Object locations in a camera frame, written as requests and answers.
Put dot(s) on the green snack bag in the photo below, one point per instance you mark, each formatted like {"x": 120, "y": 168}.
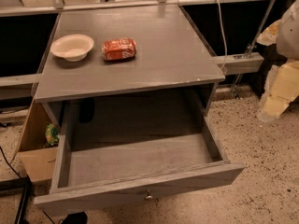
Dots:
{"x": 52, "y": 135}

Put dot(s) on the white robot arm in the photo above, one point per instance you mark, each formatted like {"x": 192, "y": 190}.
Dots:
{"x": 282, "y": 83}

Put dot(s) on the open grey top drawer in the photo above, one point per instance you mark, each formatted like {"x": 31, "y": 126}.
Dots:
{"x": 107, "y": 163}

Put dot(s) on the cardboard box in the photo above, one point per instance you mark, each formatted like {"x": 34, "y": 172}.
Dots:
{"x": 38, "y": 160}

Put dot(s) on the black object on floor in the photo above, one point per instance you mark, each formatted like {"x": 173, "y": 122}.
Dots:
{"x": 78, "y": 218}

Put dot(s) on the grey wooden cabinet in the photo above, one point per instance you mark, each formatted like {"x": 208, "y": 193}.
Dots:
{"x": 127, "y": 75}

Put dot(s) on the white paper bowl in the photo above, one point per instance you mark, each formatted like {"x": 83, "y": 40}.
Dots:
{"x": 72, "y": 48}

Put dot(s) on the thin metal rod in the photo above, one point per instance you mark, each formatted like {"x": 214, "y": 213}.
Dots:
{"x": 250, "y": 48}

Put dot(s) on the grey metal rail frame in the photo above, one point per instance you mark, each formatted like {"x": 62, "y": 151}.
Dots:
{"x": 130, "y": 0}

